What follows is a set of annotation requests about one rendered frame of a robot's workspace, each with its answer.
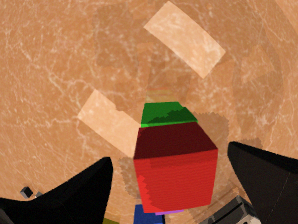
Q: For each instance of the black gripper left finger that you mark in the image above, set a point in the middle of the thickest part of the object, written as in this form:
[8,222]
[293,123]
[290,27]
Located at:
[80,200]

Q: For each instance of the red block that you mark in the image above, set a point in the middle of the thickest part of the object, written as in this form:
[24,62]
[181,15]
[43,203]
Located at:
[175,167]

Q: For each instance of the blue block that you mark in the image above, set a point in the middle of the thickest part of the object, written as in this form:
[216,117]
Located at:
[140,217]

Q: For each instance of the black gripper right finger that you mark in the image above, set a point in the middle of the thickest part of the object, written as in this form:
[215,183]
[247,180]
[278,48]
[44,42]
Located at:
[270,181]

